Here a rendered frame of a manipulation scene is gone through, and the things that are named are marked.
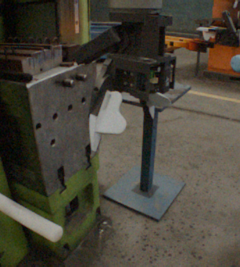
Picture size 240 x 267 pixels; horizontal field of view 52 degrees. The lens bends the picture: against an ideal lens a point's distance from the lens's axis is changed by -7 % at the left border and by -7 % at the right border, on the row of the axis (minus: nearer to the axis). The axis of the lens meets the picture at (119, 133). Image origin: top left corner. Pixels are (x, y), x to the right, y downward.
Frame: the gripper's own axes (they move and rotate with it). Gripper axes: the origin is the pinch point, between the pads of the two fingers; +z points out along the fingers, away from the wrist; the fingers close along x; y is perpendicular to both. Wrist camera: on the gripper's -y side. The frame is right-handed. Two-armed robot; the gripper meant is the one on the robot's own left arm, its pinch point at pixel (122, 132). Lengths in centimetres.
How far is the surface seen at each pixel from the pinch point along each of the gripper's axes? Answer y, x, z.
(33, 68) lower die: -51, 14, 0
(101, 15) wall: -645, 648, 34
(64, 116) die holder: -46, 22, 19
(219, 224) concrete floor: 5, 83, 94
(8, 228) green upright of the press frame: -60, -8, 67
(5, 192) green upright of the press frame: -61, -3, 49
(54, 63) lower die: -53, 24, 0
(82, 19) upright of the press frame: -76, 59, -12
